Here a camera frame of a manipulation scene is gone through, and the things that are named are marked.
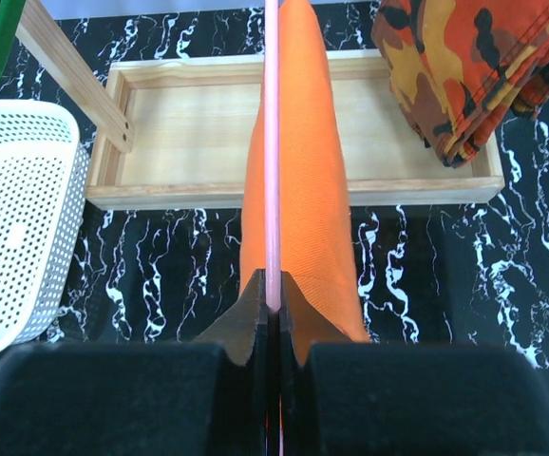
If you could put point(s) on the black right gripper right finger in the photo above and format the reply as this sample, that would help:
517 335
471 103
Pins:
340 397

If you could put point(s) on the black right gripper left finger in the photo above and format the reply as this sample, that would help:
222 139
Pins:
204 397

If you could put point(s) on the pink wire hanger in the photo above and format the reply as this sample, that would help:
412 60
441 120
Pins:
272 222

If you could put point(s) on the camouflage orange trousers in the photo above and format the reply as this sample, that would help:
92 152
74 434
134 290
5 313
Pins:
458 67

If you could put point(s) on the white perforated plastic basket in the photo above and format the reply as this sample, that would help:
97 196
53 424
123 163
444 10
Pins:
43 169

